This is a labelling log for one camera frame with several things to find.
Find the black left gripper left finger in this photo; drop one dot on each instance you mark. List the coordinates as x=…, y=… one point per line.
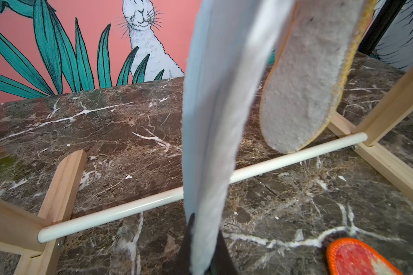
x=182, y=265

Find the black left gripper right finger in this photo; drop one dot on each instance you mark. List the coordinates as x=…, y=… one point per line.
x=222, y=263

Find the white smooth insole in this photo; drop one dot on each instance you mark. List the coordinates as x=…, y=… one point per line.
x=230, y=47

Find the yellow-edged insole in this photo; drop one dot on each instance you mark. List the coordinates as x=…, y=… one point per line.
x=314, y=55

